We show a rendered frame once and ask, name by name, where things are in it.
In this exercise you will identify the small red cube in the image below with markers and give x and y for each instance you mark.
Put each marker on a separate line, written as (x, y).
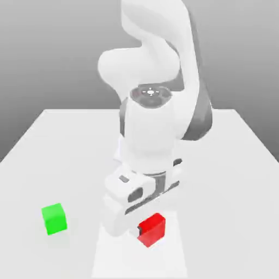
(152, 231)

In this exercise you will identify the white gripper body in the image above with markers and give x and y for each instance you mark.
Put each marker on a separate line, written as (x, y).
(122, 214)

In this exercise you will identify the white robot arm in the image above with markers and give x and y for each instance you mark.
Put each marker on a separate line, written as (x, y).
(150, 126)

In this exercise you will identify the small green cube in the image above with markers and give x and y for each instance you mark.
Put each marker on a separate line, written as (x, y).
(55, 219)

